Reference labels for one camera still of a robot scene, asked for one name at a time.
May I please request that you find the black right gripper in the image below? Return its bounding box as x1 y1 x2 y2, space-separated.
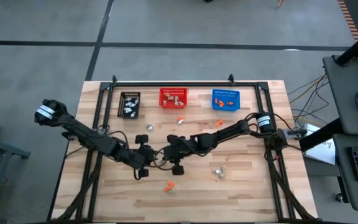
160 135 186 175

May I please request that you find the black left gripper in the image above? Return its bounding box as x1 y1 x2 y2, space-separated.
129 134 162 178

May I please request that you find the black plastic basket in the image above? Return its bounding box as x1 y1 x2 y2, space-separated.
117 91 142 119

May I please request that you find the red plastic basket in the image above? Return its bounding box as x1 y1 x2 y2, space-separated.
158 87 188 110

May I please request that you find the blue plastic basket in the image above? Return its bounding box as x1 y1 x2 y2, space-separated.
211 88 241 112

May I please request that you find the white power adapter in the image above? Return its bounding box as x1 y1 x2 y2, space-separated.
303 123 321 133

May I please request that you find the black desk leg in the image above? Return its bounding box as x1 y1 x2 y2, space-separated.
299 118 336 152

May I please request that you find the grey metal stand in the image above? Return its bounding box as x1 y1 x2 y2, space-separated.
0 135 32 223

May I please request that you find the white paper sheet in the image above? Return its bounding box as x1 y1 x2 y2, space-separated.
303 124 337 166

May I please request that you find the grey desk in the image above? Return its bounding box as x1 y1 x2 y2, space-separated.
322 54 358 136
333 133 358 213

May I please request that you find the black slanted pole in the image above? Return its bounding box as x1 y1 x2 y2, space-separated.
335 24 358 67

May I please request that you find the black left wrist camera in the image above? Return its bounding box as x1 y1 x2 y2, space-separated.
141 145 155 158

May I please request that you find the black camera cable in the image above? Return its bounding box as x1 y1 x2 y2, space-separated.
152 149 175 171
132 149 164 181

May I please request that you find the black aluminium table frame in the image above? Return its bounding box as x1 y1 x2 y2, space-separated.
46 73 319 224

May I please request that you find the yellow floor cable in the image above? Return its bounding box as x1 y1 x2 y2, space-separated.
289 76 328 103

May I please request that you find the black floor cable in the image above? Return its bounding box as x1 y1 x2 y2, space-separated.
287 74 331 125

